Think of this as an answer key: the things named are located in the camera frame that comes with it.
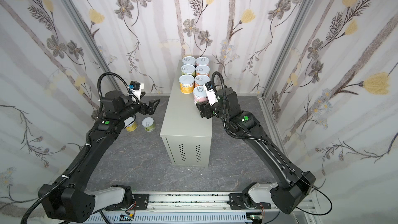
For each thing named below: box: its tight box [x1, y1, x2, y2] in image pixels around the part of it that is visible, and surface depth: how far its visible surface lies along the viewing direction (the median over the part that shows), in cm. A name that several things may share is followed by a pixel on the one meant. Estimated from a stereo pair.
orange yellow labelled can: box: [178, 74, 195, 94], surface depth 73 cm
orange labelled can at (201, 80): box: [194, 74, 210, 86], surface depth 74 cm
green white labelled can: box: [180, 64, 196, 78], surface depth 79 cm
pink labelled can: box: [195, 56, 210, 67], surface depth 84 cm
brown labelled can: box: [195, 64, 211, 77], surface depth 78 cm
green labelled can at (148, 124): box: [141, 117, 156, 132], surface depth 100 cm
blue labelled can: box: [181, 56, 196, 67], surface depth 84 cm
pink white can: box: [192, 85, 209, 106], surface depth 68 cm
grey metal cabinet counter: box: [159, 60, 213, 167], surface depth 68 cm
